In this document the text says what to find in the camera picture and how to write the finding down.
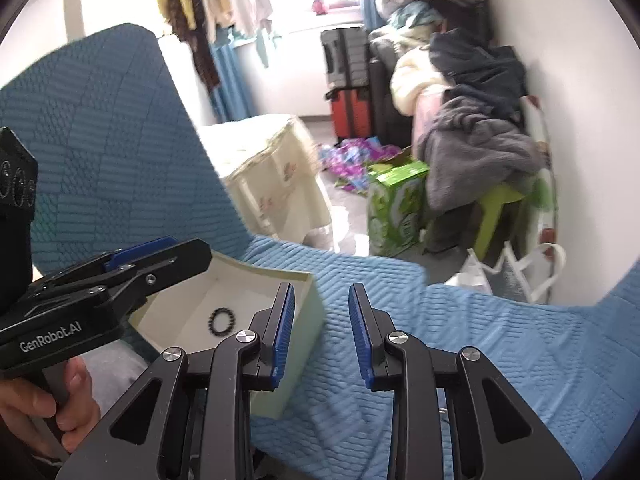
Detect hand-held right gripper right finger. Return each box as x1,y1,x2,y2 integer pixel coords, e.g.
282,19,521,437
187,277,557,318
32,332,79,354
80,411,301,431
348,282,582,480

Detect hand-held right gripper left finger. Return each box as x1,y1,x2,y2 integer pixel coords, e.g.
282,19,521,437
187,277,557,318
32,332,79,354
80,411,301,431
65,282,296,480

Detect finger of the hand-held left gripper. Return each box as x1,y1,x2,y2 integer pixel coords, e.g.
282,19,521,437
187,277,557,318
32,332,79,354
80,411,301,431
40,236,177,281
30,238,212,313

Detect pale green cardboard box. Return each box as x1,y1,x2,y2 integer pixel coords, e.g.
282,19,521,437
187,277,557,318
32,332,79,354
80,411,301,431
127,252,327,419

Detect dark bead bracelet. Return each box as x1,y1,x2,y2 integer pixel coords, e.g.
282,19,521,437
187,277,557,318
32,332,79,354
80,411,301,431
208,308,237,336

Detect person's left hand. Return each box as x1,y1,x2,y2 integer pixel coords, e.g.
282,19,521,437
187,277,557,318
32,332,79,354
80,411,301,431
0,359,102,454

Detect blue textured sofa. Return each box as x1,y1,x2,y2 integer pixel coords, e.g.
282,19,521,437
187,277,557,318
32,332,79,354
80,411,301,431
0,23,640,480

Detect green printed cardboard box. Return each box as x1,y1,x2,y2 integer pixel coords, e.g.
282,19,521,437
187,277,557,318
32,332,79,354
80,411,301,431
367,152,432,257

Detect cream lace-covered table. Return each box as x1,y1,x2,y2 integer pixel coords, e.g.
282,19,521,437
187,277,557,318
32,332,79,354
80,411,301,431
199,114,335,252

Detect white plastic bag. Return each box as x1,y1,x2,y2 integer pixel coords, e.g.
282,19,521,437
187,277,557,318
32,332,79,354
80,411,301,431
444,241,568,305

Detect colourful crumpled cloth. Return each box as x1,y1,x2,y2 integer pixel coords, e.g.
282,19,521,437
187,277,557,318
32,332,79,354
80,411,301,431
319,136,403,194

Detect green plastic stool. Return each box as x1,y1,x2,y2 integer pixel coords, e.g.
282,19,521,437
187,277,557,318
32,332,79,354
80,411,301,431
471,182,541,259

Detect blue curtain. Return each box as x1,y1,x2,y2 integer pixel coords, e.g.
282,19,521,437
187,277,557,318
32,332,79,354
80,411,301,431
209,35,260,123

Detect red suitcase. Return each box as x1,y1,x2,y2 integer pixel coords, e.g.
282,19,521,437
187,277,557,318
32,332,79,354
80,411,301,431
325,87,376,145

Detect grey fleece garment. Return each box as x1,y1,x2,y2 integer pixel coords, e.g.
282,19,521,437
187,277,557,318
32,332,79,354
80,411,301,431
416,96,545,212

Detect rolled fruit-print mat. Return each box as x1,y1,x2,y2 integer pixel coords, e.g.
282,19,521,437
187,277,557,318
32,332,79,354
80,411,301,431
522,94,560,266

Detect dark tall suitcase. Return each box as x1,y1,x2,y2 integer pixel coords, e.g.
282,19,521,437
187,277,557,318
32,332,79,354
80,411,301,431
367,40,418,147

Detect hanging clothes on rack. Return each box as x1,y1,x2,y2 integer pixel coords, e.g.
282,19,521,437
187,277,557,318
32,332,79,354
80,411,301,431
154,0,275,92

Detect white padded garment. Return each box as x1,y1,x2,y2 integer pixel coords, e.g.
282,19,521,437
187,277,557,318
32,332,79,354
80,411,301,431
389,49,453,112

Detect black suitcase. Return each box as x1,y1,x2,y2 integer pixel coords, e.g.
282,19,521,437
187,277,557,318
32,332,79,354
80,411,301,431
320,26,372,93

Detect dark blue jacket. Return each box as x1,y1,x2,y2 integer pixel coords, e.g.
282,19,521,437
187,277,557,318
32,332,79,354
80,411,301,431
429,31,530,122

